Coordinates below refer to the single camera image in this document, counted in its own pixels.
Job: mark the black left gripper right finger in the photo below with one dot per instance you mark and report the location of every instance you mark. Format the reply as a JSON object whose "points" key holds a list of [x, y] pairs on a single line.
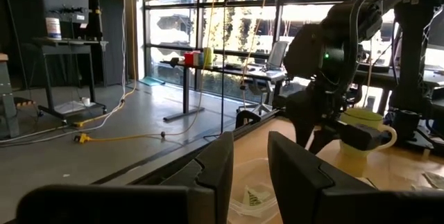
{"points": [[295, 182]]}

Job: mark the green ceramic mug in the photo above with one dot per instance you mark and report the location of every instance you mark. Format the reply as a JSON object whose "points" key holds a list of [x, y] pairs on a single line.
{"points": [[360, 118]]}

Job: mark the open grey laptop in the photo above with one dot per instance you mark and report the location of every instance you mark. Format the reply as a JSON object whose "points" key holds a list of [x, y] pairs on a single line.
{"points": [[277, 55]]}

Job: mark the grey office chair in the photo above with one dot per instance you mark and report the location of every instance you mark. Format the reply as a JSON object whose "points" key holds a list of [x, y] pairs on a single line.
{"points": [[258, 107]]}

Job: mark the black metal table frame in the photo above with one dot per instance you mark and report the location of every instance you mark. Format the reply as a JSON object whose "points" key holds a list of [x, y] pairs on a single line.
{"points": [[249, 118]]}

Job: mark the clear plastic bag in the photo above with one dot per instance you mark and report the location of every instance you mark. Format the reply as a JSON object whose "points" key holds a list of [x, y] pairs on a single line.
{"points": [[249, 175]]}

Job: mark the red container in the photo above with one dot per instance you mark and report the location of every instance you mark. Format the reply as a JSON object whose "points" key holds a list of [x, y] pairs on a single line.
{"points": [[188, 59]]}

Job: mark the white paper cup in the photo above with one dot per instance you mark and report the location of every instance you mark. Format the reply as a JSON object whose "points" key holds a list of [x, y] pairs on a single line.
{"points": [[85, 101]]}

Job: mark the black desk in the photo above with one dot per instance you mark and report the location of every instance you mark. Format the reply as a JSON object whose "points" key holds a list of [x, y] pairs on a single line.
{"points": [[381, 78], [185, 92]]}

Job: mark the grey stand wooden top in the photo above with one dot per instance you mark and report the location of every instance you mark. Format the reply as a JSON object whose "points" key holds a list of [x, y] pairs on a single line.
{"points": [[7, 92]]}

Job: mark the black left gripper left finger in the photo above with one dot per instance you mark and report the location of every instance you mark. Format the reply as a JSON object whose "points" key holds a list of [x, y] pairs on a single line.
{"points": [[215, 182]]}

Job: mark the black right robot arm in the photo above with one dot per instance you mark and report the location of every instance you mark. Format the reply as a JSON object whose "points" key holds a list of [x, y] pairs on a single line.
{"points": [[347, 19]]}

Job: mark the black rolling cart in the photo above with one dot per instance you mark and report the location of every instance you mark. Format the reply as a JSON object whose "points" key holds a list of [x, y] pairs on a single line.
{"points": [[66, 49]]}

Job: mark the yellow-green container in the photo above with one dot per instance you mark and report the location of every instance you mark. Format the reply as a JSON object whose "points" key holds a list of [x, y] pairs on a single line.
{"points": [[208, 57]]}

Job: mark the teal floor mat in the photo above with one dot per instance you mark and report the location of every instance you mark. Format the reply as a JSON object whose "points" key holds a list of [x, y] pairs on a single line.
{"points": [[151, 81]]}

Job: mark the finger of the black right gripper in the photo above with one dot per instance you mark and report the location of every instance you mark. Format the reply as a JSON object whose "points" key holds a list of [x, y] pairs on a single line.
{"points": [[304, 132], [320, 140]]}

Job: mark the pale canister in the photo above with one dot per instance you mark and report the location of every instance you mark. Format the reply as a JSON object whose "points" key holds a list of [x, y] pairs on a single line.
{"points": [[198, 58]]}

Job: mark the black backdrop panel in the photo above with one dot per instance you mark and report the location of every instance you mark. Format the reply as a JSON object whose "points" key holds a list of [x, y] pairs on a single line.
{"points": [[112, 43]]}

